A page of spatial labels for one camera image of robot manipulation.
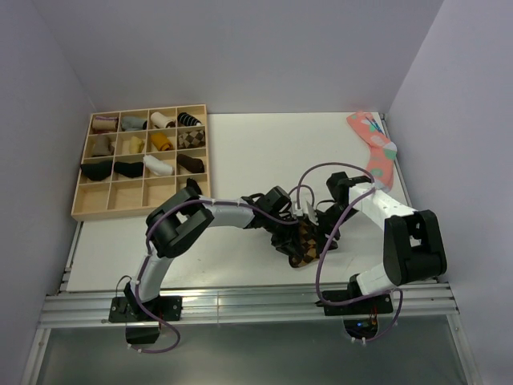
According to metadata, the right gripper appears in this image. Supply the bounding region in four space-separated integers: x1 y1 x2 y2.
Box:
307 204 357 255

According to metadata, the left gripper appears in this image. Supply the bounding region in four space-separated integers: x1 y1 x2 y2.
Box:
263 212 302 261

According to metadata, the brown argyle sock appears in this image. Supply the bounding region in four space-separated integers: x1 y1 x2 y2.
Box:
289 221 327 269

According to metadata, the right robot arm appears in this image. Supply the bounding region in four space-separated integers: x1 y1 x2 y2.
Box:
315 172 447 313

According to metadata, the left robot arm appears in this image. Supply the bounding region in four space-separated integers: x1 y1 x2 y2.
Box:
123 186 302 320

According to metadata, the pink patterned sock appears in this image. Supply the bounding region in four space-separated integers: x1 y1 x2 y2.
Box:
347 111 398 193

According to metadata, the black rolled sock bottom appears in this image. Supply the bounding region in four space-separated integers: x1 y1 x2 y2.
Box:
186 178 202 195

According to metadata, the dark brown rolled sock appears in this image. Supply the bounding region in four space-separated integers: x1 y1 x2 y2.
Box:
176 154 205 173

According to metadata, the brown checkered rolled sock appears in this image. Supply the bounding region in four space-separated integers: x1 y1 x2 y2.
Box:
177 128 206 149

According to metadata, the white rolled sock lower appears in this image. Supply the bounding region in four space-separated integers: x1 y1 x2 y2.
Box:
143 155 174 176

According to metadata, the white rolled sock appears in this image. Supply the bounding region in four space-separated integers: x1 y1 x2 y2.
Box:
143 155 174 176
150 111 176 128

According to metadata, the black white striped sock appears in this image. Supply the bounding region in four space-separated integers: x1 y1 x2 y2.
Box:
177 111 203 127

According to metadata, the mustard rolled sock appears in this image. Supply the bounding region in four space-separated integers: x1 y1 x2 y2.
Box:
150 132 174 152

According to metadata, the white rolled sock top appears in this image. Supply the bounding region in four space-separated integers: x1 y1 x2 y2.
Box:
150 111 176 128

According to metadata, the wooden compartment tray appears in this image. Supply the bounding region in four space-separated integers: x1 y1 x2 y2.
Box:
71 104 211 221

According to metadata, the pale yellow rolled sock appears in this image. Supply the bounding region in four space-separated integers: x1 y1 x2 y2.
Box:
128 136 145 155

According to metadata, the grey rolled sock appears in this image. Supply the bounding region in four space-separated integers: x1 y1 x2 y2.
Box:
121 115 147 132

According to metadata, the black sock far left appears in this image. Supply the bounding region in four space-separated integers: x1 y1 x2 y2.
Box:
80 160 112 182

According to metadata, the taupe rolled sock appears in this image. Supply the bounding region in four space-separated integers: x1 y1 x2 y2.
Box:
91 135 114 157

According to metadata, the beige purple-trim rolled sock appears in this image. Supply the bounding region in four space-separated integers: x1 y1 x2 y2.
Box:
91 115 119 133

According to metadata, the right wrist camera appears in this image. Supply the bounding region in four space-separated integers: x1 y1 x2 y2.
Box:
292 197 318 225

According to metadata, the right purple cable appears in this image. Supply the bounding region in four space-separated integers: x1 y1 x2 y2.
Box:
295 160 403 342

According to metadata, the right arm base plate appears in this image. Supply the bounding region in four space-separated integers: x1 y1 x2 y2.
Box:
315 294 394 340

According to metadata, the aluminium rail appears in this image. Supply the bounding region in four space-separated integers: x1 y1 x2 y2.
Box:
37 281 459 329

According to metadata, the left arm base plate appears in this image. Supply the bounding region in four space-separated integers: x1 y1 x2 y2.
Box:
108 294 184 345

